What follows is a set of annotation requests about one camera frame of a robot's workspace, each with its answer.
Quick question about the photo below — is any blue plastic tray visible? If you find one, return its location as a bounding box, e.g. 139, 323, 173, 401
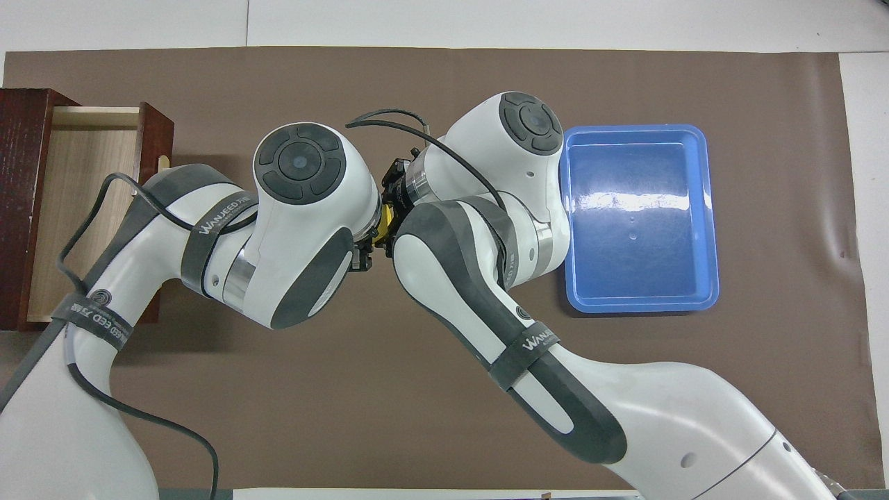
559, 124, 720, 314

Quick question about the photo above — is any dark wooden cabinet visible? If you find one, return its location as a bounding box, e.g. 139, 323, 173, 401
0, 88, 78, 332

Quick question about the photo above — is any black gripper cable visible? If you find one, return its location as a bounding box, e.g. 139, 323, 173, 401
57, 172, 259, 500
346, 109, 511, 209

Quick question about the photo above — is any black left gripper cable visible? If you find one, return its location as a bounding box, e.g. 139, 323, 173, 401
57, 172, 259, 500

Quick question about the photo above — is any dark wooden drawer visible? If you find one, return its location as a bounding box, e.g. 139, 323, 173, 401
26, 102, 175, 327

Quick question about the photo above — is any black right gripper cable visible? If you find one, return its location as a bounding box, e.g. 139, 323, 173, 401
346, 109, 511, 209

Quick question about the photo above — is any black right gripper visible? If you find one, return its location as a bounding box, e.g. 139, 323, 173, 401
385, 158, 413, 208

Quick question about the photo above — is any brown table mat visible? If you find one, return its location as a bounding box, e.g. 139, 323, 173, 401
0, 47, 886, 490

